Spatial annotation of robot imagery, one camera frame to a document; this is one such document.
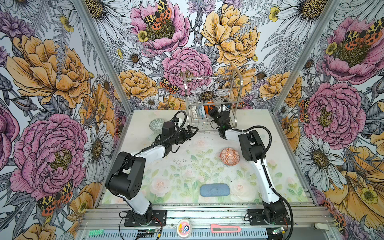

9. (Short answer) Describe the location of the blue grey sponge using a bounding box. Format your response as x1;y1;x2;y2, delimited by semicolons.
200;183;230;198

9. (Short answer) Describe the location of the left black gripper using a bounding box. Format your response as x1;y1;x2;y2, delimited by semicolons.
170;125;199;144

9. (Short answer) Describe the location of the small green circuit board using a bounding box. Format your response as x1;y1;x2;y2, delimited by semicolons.
138;229;161;236

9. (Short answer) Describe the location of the steel wire dish rack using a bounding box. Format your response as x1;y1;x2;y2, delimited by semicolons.
183;68;244;133

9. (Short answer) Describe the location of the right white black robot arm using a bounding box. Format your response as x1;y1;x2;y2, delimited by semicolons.
208;104;294;225

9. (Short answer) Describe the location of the blue floral ceramic bowl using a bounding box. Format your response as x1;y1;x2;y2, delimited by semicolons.
197;106;206;119

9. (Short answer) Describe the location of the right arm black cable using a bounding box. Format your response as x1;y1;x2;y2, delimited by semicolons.
220;103;295;240

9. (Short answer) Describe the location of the round pink sticker tin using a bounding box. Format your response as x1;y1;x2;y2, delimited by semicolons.
177;219;192;239

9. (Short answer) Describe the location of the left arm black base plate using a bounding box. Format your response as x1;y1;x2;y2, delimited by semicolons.
124;210;167;227

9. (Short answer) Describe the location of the white black lattice bowl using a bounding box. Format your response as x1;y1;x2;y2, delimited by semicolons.
191;106;199;119

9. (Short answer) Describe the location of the red patterned ceramic bowl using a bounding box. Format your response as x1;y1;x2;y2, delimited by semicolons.
220;148;240;166

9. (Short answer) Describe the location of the pink utility knife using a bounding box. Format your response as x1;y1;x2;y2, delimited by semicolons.
211;224;242;234

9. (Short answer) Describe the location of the green patterned ceramic bowl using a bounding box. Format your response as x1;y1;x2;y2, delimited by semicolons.
149;118;166;133

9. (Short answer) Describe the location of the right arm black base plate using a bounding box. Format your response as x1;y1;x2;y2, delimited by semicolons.
245;209;291;226

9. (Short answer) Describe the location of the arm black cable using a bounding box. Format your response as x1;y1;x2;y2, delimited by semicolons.
107;110;188;193
220;103;295;240

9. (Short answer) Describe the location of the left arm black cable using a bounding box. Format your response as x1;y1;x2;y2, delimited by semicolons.
107;110;188;193

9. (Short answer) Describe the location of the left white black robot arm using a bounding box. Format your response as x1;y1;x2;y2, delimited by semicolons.
106;118;199;227

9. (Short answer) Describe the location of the orange plastic bowl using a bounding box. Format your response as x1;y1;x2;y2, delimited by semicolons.
204;105;215;118

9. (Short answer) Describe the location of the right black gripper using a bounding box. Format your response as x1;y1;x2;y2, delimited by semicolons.
208;103;224;128

